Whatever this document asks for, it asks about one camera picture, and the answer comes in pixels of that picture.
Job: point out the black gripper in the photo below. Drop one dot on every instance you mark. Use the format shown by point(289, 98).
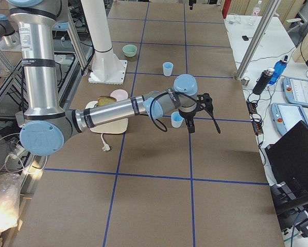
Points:
point(188, 116)

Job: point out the light blue cup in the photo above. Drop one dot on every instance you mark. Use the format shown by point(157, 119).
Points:
point(176, 119)
point(167, 68)

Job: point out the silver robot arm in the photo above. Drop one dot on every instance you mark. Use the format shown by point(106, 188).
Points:
point(50, 122)

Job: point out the cream toaster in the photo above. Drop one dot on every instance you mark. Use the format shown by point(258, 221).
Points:
point(115, 127)

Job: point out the pink bowl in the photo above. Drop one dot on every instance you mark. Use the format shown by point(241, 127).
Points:
point(119, 94)

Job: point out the black thermos bottle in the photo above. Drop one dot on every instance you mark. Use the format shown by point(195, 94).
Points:
point(263, 80)

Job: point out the white toaster power plug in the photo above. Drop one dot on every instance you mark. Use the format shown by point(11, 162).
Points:
point(106, 146)

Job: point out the bread slice in toaster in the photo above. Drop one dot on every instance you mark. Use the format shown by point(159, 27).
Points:
point(105, 100)

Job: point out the near teach pendant tablet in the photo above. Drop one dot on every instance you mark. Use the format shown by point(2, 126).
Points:
point(286, 115)

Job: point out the teach pendant tablet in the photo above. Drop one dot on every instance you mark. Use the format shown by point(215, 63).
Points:
point(296, 90)
point(286, 115)

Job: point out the green bowl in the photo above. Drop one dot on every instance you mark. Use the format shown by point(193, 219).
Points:
point(129, 50)

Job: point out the blue water bottle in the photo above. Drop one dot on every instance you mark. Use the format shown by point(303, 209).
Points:
point(279, 68)

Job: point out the black laptop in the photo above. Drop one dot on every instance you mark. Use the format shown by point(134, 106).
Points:
point(288, 157)

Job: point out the far teach pendant tablet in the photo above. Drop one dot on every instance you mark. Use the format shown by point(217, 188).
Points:
point(296, 90)

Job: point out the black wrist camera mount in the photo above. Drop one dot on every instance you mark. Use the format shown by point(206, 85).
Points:
point(204, 102)

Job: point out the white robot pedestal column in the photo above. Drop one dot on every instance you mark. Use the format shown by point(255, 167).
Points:
point(96, 18)

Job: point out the aluminium frame post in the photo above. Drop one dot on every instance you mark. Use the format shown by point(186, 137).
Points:
point(260, 30)

